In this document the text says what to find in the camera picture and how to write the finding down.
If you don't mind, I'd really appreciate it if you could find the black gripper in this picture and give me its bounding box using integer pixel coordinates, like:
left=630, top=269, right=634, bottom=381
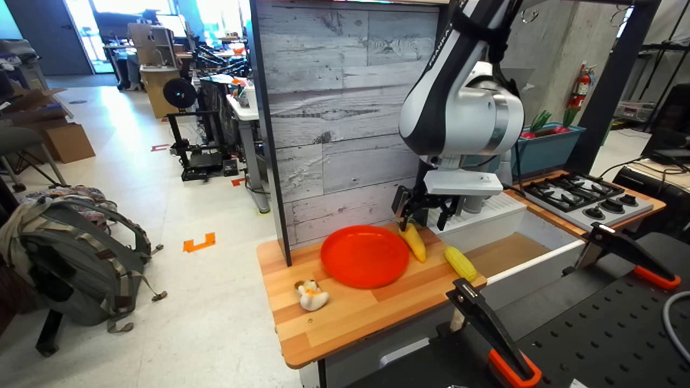
left=392, top=169, right=502, bottom=231

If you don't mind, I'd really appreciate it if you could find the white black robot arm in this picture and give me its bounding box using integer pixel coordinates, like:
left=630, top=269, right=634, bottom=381
left=392, top=0, right=525, bottom=231

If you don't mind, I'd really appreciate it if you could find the yellow corn plush toy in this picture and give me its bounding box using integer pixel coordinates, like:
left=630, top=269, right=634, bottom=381
left=444, top=245, right=479, bottom=282

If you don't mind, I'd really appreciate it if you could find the red round plate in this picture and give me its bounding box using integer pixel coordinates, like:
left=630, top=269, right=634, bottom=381
left=320, top=224, right=411, bottom=289

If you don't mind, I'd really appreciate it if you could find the small white plush toy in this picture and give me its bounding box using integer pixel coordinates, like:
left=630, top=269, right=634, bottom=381
left=296, top=280, right=331, bottom=312

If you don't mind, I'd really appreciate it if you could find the toy stove top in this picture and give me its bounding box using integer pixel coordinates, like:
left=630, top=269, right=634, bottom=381
left=509, top=169, right=664, bottom=237

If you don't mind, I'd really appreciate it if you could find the wooden counter top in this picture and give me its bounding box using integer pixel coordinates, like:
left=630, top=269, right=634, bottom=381
left=258, top=231, right=457, bottom=368

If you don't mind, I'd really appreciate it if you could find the white sink basin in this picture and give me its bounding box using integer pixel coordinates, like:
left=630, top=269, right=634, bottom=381
left=434, top=199, right=583, bottom=285

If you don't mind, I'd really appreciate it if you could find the blue bin of toys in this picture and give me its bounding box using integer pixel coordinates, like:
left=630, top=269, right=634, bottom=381
left=513, top=127, right=584, bottom=178

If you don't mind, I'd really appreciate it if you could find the grey wood backsplash panel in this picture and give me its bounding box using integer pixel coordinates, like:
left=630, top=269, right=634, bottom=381
left=250, top=0, right=443, bottom=254

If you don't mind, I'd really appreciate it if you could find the orange black clamp right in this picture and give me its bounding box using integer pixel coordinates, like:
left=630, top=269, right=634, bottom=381
left=563, top=224, right=682, bottom=290

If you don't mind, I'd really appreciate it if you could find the orange black clamp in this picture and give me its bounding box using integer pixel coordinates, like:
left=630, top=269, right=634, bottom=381
left=447, top=278, right=544, bottom=388
left=563, top=224, right=682, bottom=290

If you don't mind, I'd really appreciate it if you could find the orange black clamp left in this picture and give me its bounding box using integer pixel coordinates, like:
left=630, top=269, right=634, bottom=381
left=447, top=278, right=544, bottom=388

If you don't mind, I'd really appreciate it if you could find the red fire extinguisher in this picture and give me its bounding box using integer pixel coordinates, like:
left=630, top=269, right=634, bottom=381
left=563, top=62, right=594, bottom=127

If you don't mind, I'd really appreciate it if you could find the black perforated board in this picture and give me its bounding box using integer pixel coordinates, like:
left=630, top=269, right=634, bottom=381
left=354, top=232, right=690, bottom=388

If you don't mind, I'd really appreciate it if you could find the grey backpack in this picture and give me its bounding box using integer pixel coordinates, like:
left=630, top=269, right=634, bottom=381
left=3, top=187, right=166, bottom=355

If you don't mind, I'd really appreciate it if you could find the cardboard box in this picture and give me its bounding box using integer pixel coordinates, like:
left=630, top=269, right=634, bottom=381
left=44, top=122, right=95, bottom=164

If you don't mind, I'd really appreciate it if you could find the grey coiled cable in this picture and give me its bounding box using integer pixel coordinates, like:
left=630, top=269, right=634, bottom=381
left=661, top=289, right=690, bottom=362

